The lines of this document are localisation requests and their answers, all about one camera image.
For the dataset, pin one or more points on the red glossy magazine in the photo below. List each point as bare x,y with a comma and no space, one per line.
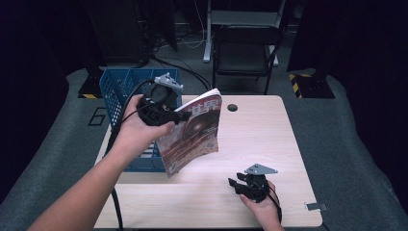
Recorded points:
192,134

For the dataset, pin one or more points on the person's left hand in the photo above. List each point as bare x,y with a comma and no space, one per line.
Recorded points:
134,134

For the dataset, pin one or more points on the white metal desk frame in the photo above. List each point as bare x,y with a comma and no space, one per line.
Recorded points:
240,17

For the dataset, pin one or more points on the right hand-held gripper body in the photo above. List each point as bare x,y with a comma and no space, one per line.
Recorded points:
258,186

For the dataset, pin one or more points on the black folding chair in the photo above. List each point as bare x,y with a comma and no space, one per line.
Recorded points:
245,54

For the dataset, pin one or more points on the person's right hand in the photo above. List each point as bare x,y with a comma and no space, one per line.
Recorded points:
264,211

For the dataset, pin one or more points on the blue plastic file rack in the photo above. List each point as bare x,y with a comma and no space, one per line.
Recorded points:
115,86

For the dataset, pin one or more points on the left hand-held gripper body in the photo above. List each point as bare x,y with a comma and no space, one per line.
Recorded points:
157,106

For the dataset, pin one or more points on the black cabinet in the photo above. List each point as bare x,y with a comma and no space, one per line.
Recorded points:
117,32

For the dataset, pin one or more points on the black stand base yellow stripes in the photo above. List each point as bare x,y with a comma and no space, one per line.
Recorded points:
91,88
312,86

